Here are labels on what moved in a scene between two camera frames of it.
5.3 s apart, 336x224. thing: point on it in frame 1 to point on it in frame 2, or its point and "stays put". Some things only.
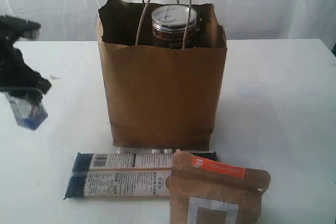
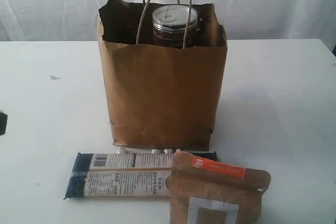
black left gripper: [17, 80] to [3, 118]
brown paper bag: [159, 97] stays put
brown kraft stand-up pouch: [204, 191] stays put
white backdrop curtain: [253, 6] stays put
